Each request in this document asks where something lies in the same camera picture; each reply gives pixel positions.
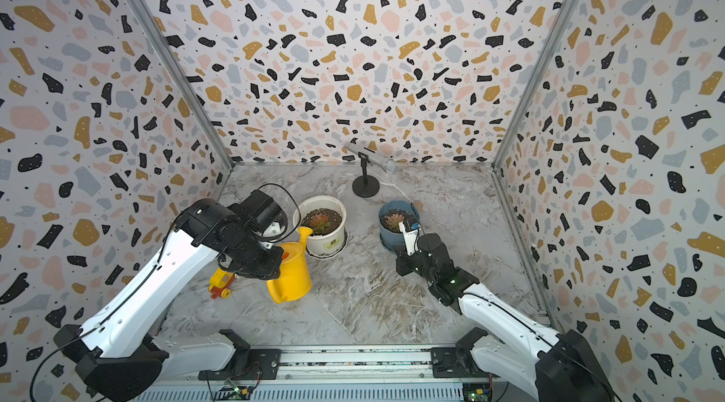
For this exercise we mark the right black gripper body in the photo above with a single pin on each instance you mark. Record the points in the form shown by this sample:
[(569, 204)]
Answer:
[(414, 265)]

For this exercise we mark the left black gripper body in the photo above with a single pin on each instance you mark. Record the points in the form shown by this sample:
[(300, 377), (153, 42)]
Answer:
[(257, 259)]

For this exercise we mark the yellow plastic watering can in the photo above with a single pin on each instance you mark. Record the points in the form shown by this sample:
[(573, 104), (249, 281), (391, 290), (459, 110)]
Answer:
[(295, 281)]

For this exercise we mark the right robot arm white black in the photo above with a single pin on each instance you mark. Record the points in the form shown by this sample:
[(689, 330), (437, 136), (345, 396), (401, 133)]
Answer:
[(544, 363)]

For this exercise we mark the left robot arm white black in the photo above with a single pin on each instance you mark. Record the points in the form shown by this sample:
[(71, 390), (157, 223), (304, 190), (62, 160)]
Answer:
[(114, 351)]

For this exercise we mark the pink succulent in blue pot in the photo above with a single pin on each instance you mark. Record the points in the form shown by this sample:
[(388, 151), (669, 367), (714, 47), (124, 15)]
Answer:
[(393, 219)]

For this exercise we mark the red green succulent in white pot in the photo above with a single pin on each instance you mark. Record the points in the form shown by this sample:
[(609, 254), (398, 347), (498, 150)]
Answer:
[(320, 223)]

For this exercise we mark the blue saucer under blue pot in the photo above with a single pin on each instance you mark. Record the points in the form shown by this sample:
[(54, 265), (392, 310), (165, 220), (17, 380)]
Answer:
[(394, 243)]

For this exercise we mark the yellow red toy car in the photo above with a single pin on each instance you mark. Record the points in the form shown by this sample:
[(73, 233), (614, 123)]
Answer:
[(219, 284)]

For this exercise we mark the blue plant pot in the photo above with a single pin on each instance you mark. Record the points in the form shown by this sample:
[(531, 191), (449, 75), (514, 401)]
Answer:
[(397, 205)]

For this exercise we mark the white plant pot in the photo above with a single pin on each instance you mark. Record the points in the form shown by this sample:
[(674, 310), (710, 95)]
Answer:
[(333, 207)]

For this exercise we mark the white saucer under white pot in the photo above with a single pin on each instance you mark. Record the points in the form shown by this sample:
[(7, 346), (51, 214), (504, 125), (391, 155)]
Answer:
[(326, 247)]

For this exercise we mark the microphone on black stand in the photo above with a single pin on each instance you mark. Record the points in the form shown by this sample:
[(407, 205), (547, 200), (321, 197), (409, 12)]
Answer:
[(366, 185)]

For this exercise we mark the right green circuit board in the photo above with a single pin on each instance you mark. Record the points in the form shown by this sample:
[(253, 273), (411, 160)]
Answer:
[(477, 392)]

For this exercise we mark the green circuit board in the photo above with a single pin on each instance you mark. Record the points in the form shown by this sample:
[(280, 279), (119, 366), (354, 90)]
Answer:
[(233, 392), (477, 392)]

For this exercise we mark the left green circuit board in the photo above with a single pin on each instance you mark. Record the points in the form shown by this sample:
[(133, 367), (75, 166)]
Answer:
[(233, 392)]

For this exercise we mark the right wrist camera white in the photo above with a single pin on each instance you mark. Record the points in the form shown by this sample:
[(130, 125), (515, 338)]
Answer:
[(411, 231)]

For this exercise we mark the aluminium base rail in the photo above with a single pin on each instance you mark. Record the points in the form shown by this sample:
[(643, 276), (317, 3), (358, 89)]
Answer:
[(396, 373)]

